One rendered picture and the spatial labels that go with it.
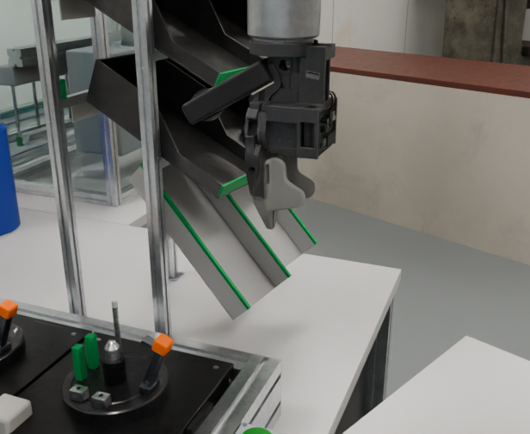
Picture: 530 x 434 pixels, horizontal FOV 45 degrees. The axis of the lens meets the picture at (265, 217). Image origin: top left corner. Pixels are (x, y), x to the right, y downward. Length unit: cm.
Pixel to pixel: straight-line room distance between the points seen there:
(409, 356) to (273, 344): 163
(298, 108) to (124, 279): 88
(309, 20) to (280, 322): 73
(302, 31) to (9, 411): 58
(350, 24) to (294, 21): 554
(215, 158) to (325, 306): 44
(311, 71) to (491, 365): 71
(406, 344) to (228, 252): 186
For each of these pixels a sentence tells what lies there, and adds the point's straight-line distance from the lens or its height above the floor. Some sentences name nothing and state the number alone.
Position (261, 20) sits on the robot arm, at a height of 145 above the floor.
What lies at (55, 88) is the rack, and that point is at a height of 133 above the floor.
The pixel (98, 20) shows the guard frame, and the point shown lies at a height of 137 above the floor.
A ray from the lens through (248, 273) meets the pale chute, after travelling 109.
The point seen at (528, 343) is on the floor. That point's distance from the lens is 303.
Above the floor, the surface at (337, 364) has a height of 86.
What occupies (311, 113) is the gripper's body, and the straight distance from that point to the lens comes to 66.
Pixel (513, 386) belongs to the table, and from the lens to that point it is 117.
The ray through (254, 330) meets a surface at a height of 86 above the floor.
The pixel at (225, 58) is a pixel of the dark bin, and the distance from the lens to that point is 101.
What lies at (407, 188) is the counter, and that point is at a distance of 399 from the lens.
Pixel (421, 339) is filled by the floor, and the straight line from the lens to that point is 291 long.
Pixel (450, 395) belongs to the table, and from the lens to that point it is 112.
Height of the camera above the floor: 150
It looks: 21 degrees down
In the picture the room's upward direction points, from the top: straight up
